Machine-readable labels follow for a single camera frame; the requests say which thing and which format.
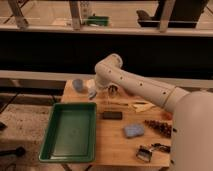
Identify green box on shelf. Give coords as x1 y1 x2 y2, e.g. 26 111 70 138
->
86 15 109 26

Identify green plastic tray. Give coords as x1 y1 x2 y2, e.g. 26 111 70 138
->
39 102 97 163

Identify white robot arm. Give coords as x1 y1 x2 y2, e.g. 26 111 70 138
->
95 54 213 171

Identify wooden stick utensil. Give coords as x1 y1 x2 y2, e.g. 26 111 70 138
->
103 101 129 106

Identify blue plastic cup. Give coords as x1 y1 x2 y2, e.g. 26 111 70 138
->
72 79 84 93

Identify blue sponge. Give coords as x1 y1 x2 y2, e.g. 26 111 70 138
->
124 124 144 138

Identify dark red grape bunch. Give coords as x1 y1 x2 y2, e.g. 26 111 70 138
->
145 120 172 138

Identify small metal cup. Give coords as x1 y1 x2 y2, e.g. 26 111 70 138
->
108 85 118 97

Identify wooden table board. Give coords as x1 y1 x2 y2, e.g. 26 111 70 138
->
61 79 174 168

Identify metal black-handled tool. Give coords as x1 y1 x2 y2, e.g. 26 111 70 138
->
136 143 171 162

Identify yellow banana toy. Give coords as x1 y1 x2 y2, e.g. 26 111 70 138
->
131 102 154 113

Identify light blue towel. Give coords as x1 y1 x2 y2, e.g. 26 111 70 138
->
88 88 97 100

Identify white plastic cup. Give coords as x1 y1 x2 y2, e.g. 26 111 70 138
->
86 79 96 89

